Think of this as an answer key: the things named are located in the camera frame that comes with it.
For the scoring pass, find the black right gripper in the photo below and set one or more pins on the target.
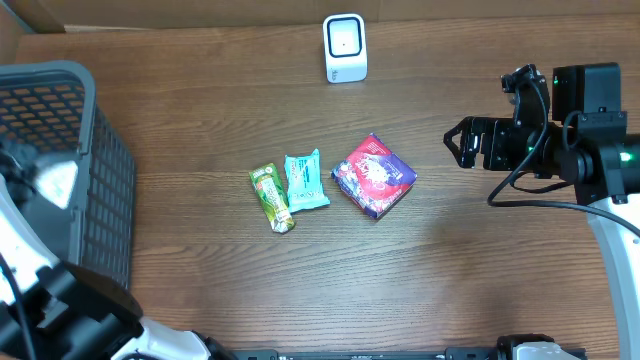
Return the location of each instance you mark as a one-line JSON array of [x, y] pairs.
[[493, 130]]

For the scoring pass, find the red purple snack package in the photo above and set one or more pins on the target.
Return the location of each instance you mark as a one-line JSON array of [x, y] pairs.
[[374, 177]]

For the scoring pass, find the teal wet wipes pack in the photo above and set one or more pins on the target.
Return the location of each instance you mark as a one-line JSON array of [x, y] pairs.
[[305, 188]]

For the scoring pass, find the green noodle snack pack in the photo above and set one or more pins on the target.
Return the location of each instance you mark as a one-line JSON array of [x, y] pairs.
[[269, 190]]

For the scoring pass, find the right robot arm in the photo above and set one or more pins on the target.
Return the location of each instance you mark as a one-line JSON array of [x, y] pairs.
[[566, 146]]

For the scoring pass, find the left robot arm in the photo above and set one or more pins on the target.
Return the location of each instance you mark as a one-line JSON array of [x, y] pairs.
[[54, 309]]

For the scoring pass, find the white barcode scanner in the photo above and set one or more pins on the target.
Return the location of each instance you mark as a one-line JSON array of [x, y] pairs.
[[345, 48]]

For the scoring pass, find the grey plastic basket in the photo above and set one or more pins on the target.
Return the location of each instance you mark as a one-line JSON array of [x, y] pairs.
[[82, 176]]

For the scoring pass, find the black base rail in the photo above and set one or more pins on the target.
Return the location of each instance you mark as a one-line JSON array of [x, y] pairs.
[[451, 353]]

